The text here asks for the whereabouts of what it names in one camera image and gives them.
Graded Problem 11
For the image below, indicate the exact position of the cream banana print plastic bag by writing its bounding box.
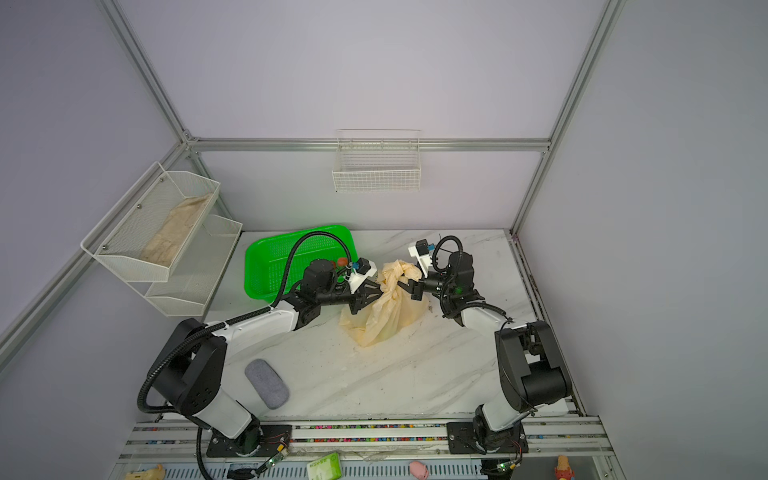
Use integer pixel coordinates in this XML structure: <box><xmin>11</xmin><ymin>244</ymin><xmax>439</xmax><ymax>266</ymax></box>
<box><xmin>339</xmin><ymin>260</ymin><xmax>429</xmax><ymax>347</ymax></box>

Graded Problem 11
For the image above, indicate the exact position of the green plastic basket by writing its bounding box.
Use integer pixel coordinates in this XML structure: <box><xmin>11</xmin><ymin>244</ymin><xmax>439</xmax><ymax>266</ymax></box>
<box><xmin>243</xmin><ymin>225</ymin><xmax>358</xmax><ymax>303</ymax></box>

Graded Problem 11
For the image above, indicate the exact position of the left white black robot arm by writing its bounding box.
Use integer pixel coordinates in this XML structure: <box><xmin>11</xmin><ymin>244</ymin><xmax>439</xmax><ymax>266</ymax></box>
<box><xmin>137</xmin><ymin>258</ymin><xmax>382</xmax><ymax>443</ymax></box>

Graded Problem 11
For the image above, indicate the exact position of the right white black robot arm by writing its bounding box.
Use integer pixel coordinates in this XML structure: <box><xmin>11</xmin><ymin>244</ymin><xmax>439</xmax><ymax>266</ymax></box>
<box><xmin>398</xmin><ymin>241</ymin><xmax>572</xmax><ymax>453</ymax></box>

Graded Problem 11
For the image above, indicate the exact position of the grey oval sponge pad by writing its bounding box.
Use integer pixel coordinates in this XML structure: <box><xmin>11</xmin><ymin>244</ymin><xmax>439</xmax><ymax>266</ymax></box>
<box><xmin>244</xmin><ymin>359</ymin><xmax>290</xmax><ymax>410</ymax></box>

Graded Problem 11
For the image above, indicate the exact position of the beige cloth in shelf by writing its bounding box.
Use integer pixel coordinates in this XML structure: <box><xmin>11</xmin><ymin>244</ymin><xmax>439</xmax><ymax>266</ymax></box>
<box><xmin>139</xmin><ymin>194</ymin><xmax>211</xmax><ymax>267</ymax></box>

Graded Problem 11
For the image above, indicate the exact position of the green small box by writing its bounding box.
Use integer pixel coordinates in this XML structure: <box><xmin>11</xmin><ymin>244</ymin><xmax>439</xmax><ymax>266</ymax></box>
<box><xmin>306</xmin><ymin>452</ymin><xmax>343</xmax><ymax>480</ymax></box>

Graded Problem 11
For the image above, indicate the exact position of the pink small toy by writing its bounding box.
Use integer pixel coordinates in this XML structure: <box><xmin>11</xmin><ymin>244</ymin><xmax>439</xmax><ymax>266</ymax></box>
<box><xmin>408</xmin><ymin>461</ymin><xmax>429</xmax><ymax>480</ymax></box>

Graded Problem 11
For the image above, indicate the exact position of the red yellow figurine toy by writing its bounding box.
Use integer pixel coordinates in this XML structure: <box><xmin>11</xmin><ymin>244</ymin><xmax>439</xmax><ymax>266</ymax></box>
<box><xmin>554</xmin><ymin>455</ymin><xmax>575</xmax><ymax>480</ymax></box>

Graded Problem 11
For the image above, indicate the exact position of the beige toy at front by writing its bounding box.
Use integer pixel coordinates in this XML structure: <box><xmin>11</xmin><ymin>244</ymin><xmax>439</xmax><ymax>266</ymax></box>
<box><xmin>124</xmin><ymin>464</ymin><xmax>166</xmax><ymax>480</ymax></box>

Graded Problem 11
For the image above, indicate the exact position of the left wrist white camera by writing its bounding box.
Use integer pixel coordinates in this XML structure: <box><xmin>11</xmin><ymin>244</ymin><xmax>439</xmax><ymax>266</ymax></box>
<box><xmin>347</xmin><ymin>257</ymin><xmax>377</xmax><ymax>293</ymax></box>

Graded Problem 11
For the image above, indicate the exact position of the wrist white camera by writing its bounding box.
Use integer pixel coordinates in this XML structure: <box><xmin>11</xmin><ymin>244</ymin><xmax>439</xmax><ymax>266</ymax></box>
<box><xmin>347</xmin><ymin>257</ymin><xmax>377</xmax><ymax>293</ymax></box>
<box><xmin>408</xmin><ymin>239</ymin><xmax>437</xmax><ymax>278</ymax></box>

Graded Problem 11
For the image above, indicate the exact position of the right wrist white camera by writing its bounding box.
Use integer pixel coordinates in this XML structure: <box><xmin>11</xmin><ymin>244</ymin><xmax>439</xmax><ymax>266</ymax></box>
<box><xmin>408</xmin><ymin>239</ymin><xmax>437</xmax><ymax>278</ymax></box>

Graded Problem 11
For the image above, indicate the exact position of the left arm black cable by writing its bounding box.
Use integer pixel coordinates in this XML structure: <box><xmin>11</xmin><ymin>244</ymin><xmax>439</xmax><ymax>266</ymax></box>
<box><xmin>136</xmin><ymin>230</ymin><xmax>354</xmax><ymax>480</ymax></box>

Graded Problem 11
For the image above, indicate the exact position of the lower white mesh wall shelf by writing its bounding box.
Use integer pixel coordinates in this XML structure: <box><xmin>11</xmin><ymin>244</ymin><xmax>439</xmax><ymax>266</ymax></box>
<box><xmin>127</xmin><ymin>214</ymin><xmax>242</xmax><ymax>318</ymax></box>

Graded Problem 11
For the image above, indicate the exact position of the white mesh wall shelf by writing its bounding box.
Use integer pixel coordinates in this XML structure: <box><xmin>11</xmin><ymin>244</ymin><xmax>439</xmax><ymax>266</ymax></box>
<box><xmin>127</xmin><ymin>214</ymin><xmax>242</xmax><ymax>318</ymax></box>
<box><xmin>80</xmin><ymin>162</ymin><xmax>220</xmax><ymax>283</ymax></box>

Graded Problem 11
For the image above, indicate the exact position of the white wire wall basket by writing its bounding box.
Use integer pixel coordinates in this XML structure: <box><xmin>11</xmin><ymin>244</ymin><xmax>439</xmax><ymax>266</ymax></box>
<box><xmin>332</xmin><ymin>129</ymin><xmax>422</xmax><ymax>194</ymax></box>

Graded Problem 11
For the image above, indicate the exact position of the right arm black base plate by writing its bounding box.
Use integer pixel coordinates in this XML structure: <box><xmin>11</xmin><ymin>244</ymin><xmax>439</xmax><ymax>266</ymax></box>
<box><xmin>446</xmin><ymin>421</ymin><xmax>529</xmax><ymax>455</ymax></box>

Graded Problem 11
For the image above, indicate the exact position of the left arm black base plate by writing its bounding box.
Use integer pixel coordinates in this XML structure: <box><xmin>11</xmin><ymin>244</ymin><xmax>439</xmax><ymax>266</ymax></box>
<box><xmin>206</xmin><ymin>424</ymin><xmax>293</xmax><ymax>458</ymax></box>

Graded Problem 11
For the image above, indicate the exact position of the upper white mesh wall shelf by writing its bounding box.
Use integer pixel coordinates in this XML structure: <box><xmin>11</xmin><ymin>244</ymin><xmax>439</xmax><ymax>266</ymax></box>
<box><xmin>80</xmin><ymin>162</ymin><xmax>220</xmax><ymax>283</ymax></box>

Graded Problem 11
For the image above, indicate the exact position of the aluminium front rail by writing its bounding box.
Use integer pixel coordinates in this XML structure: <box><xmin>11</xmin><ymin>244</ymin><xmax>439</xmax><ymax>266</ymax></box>
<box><xmin>109</xmin><ymin>417</ymin><xmax>625</xmax><ymax>479</ymax></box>

